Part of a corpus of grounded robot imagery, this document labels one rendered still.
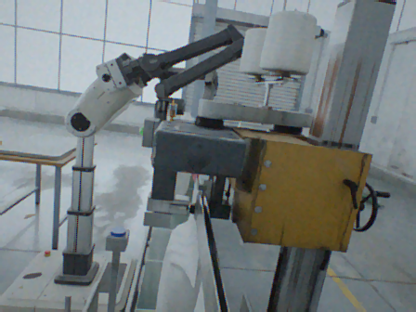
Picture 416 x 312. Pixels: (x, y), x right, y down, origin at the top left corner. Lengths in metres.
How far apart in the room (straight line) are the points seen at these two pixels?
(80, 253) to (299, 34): 1.60
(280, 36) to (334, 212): 0.53
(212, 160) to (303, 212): 0.33
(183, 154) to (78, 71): 8.27
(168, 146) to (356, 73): 0.58
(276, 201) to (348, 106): 0.35
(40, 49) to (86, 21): 1.43
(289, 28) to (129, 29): 7.97
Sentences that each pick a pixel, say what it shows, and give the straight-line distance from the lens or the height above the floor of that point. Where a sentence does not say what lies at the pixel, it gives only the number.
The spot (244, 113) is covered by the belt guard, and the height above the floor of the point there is 1.39.
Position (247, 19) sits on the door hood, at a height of 3.41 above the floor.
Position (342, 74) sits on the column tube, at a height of 1.55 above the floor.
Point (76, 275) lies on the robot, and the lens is 2.00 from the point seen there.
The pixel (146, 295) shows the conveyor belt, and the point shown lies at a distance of 1.71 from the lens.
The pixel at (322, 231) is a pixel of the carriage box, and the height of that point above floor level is 1.09.
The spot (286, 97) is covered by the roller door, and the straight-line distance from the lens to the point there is 8.95.
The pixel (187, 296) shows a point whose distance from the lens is 1.18.
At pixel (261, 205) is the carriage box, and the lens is 0.88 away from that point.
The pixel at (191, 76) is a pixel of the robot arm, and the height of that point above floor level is 1.49.
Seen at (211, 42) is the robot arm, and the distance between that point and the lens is 1.33.
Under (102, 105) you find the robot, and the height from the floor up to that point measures 1.31.
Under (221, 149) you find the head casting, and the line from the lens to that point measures 0.74.
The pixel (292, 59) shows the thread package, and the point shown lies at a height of 1.56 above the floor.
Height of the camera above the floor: 1.44
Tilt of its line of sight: 12 degrees down
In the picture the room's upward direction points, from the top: 9 degrees clockwise
